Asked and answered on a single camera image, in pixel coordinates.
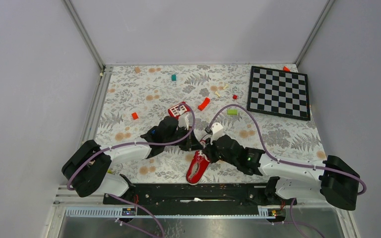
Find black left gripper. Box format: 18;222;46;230
164;126;203;151

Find red canvas sneaker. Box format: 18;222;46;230
186;150;211;185

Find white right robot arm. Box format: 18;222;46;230
202;135;360;211

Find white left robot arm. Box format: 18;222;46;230
62;115;203;204

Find red white window brick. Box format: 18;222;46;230
167;102;189;119

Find small orange cube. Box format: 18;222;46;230
131;113;139;120

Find green rectangular block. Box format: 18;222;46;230
227;109;239;116

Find floral patterned table mat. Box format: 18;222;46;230
93;64;332;184

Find orange red curved block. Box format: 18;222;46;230
197;97;210;111

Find black grey chessboard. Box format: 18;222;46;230
247;66;311;121

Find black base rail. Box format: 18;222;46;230
121;183;292;216

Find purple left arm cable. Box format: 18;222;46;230
66;103;196;238

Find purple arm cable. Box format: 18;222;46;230
206;104;368;238
66;103;196;238

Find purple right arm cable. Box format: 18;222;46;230
206;104;368;238

